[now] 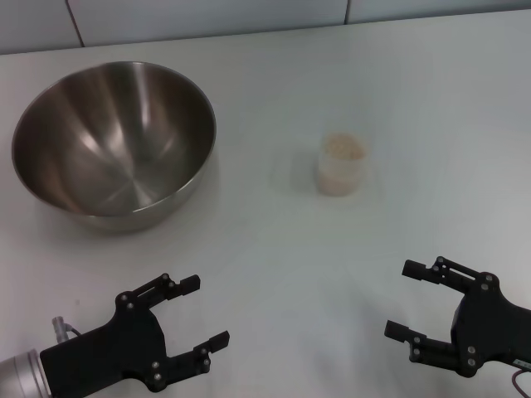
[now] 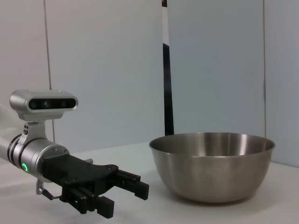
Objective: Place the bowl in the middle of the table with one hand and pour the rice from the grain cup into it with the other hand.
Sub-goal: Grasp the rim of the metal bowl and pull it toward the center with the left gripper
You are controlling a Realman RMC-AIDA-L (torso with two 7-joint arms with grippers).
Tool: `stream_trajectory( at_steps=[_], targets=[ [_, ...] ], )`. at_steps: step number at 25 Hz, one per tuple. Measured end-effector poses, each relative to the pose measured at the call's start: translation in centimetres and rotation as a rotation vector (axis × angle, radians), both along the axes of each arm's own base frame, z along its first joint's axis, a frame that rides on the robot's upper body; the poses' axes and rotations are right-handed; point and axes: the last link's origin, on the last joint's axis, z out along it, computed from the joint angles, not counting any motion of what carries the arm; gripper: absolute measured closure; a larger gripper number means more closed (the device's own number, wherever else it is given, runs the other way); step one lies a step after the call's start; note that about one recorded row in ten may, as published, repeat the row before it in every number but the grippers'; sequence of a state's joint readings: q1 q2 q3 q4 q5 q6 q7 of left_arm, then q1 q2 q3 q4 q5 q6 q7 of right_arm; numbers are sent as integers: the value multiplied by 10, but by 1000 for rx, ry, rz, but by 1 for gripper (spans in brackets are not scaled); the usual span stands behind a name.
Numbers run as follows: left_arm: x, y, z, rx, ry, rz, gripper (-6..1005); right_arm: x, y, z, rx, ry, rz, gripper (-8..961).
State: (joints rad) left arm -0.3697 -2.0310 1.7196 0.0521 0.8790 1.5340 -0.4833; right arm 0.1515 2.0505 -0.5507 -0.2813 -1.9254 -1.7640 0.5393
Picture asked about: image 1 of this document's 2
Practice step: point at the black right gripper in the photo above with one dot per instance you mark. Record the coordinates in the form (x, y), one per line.
(493, 327)

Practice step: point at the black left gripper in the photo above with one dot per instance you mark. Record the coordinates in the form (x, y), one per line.
(120, 344)

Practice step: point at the clear plastic cup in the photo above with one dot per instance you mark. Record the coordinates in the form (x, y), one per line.
(338, 179)

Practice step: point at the stainless steel mixing bowl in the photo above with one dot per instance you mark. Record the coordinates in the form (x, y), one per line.
(112, 141)

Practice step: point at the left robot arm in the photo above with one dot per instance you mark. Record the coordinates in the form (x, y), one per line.
(20, 373)

